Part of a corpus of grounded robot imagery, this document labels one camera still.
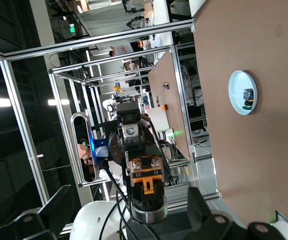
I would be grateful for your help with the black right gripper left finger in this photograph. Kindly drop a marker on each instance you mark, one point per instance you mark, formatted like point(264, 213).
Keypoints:
point(46, 210)

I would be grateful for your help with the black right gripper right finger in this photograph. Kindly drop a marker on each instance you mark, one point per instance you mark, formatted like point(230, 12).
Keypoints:
point(209, 225)

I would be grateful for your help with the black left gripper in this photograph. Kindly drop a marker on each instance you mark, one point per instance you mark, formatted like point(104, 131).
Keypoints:
point(115, 145)

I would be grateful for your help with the orange and black switch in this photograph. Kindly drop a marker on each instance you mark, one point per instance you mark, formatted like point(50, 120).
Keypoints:
point(146, 175)

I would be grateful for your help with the yellow ball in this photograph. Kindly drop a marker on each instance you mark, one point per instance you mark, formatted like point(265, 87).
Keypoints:
point(116, 88)

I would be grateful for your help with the brown background workbench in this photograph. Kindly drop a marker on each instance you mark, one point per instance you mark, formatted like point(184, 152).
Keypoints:
point(164, 75)

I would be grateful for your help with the person in white shirt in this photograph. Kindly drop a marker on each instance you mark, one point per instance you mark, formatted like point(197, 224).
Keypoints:
point(121, 50)

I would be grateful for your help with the light blue round plate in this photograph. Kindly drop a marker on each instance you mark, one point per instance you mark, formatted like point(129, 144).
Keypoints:
point(236, 95)

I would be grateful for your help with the green exit sign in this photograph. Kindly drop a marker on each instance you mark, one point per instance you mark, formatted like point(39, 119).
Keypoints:
point(72, 28)

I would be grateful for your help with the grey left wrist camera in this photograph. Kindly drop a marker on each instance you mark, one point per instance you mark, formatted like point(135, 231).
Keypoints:
point(80, 125)

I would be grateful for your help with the green and blue switch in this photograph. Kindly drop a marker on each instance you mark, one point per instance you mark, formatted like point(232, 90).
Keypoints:
point(248, 98)

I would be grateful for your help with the aluminium cell frame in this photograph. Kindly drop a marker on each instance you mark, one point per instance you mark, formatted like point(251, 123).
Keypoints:
point(109, 37)

